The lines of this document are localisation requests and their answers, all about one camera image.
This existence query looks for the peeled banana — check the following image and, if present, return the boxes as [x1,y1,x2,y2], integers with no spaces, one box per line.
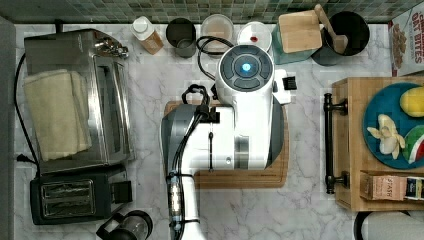
[366,114,405,160]

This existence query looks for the wooden cutting board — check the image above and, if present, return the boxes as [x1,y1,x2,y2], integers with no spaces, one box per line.
[161,101,289,189]

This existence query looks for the oat bites cereal box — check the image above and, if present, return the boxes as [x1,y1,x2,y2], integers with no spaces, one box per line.
[389,3,424,77]

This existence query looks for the black toaster oven cord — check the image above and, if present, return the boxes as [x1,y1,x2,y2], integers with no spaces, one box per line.
[13,53,41,178]

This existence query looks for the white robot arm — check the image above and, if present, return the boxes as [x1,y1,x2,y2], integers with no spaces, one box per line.
[160,45,292,240]

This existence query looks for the stainless steel toaster oven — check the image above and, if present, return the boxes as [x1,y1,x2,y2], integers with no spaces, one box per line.
[24,29,134,175]

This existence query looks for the teal canister wooden lid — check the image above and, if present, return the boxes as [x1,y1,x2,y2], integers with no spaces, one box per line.
[272,10,322,65]

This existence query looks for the dark blue tea box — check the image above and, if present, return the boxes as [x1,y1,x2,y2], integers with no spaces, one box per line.
[405,177,424,200]

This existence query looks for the watermelon slice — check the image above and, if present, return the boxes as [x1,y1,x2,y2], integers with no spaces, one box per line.
[402,125,424,164]

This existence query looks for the white capped amber bottle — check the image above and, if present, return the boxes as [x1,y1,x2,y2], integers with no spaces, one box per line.
[130,16,163,55]

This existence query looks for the wooden spoon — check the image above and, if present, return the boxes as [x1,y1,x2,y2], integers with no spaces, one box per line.
[314,4,348,54]

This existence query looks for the white lidded round jar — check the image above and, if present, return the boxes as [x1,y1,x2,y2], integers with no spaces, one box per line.
[237,21,272,52]

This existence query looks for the clear plastic jar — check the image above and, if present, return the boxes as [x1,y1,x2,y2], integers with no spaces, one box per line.
[201,14,234,52]

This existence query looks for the black two-slot toaster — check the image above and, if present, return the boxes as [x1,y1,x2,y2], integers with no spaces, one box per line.
[30,164,133,225]

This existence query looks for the pink tea box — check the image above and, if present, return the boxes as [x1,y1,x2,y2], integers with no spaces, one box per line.
[360,174,407,201]

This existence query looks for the black drawer handle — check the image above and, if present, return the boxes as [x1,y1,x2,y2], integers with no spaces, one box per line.
[323,93,350,194]

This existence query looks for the yellow lemon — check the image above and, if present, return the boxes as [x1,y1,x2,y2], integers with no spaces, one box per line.
[400,87,424,117]

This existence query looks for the dark grey metal cup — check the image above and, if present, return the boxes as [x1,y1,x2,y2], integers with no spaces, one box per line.
[166,18,196,58]

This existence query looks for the blue plate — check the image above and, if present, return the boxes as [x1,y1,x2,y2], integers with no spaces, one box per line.
[362,83,423,170]

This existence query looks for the black utensil holder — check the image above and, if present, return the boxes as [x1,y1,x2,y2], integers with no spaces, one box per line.
[311,10,371,67]

